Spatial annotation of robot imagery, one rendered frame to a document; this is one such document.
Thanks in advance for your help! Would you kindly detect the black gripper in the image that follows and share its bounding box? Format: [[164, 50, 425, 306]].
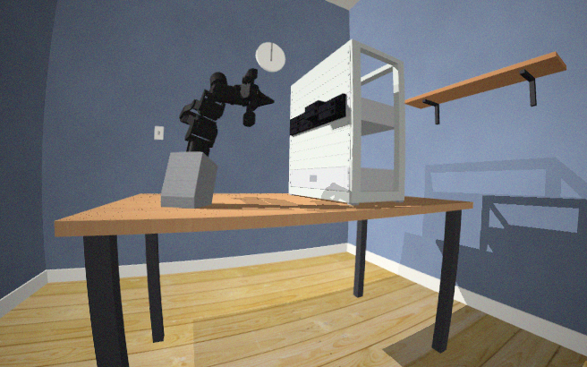
[[228, 68, 274, 127]]

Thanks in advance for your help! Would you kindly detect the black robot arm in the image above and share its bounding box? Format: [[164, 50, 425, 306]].
[[179, 73, 258, 156]]

